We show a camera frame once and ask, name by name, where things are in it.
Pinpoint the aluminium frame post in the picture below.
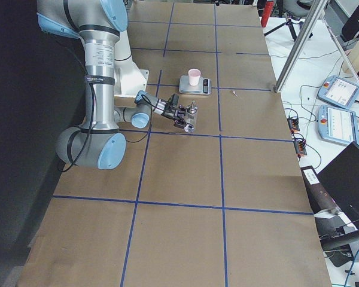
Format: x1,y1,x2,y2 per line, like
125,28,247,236
273,0,328,93

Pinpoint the glass sauce bottle steel cap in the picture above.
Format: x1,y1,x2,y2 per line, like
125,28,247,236
184,100,198,133

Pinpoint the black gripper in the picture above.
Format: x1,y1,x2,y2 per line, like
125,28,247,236
163,103,187,129

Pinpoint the silver digital kitchen scale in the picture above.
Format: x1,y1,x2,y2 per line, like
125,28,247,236
178,74,212,96

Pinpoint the red cylinder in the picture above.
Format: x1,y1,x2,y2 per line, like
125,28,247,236
260,0,274,28

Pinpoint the blue teach pendant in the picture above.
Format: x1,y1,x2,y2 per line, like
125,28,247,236
317,75,359,109
317,105,359,146

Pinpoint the black box with label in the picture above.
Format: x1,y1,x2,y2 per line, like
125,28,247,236
300,166,341,215

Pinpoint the near blue teach pendant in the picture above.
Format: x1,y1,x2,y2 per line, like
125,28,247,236
317,105,359,146

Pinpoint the pink plastic cup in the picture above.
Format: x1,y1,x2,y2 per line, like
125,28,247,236
188,68,201,86

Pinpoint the far blue teach pendant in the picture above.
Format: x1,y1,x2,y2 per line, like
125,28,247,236
317,75,359,109

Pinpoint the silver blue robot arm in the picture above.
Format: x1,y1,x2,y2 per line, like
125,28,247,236
37,1,194,169

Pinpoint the orange black connector block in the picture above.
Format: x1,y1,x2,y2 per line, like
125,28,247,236
287,117,300,133

